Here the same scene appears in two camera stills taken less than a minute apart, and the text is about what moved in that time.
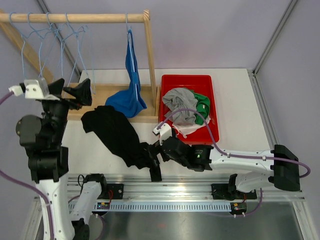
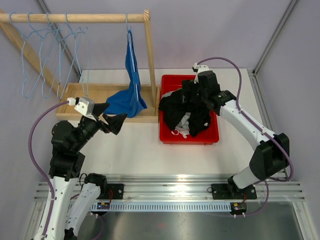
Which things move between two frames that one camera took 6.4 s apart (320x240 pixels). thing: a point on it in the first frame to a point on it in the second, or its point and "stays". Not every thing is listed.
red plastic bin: [204, 85] stays
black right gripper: [165, 157] to [187, 86]
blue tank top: [129, 101] stays
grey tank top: [178, 98] to [183, 125]
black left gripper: [81, 91] to [115, 122]
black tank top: [116, 129] to [174, 107]
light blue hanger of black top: [79, 52] to [75, 34]
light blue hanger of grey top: [77, 46] to [59, 94]
